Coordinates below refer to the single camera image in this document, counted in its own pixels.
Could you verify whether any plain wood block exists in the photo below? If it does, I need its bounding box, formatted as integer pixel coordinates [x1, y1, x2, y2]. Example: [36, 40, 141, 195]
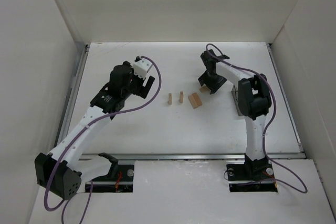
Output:
[199, 86, 209, 93]

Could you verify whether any smoky transparent plastic box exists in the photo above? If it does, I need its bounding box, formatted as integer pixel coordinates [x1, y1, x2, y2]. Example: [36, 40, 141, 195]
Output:
[232, 86, 248, 116]

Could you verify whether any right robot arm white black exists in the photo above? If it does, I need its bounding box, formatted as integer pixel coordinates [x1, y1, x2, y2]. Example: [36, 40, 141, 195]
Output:
[198, 50, 273, 182]

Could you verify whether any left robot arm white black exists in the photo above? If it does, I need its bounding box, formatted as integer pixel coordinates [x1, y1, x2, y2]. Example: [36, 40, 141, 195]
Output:
[34, 57, 156, 200]

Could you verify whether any engraved wood block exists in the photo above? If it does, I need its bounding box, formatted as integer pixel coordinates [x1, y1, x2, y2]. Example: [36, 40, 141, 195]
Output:
[188, 93, 203, 109]

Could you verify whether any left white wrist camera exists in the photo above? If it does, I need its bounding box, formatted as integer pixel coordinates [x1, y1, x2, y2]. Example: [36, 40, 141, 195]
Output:
[132, 56, 153, 80]

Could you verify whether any aluminium table frame rail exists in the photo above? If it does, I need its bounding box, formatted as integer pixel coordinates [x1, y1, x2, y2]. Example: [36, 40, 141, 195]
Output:
[54, 42, 307, 162]

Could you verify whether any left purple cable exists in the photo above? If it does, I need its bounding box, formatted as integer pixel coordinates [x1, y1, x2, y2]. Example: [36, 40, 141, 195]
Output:
[43, 55, 162, 224]

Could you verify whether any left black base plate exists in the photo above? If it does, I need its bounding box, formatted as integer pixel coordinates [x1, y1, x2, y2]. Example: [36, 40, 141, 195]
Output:
[92, 164, 134, 193]

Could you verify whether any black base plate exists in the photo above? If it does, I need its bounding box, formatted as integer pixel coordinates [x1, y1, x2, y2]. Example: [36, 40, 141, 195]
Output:
[226, 161, 278, 193]
[92, 164, 134, 193]

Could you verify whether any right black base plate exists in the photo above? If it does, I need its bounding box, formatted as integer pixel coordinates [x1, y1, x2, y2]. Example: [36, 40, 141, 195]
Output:
[226, 161, 278, 193]

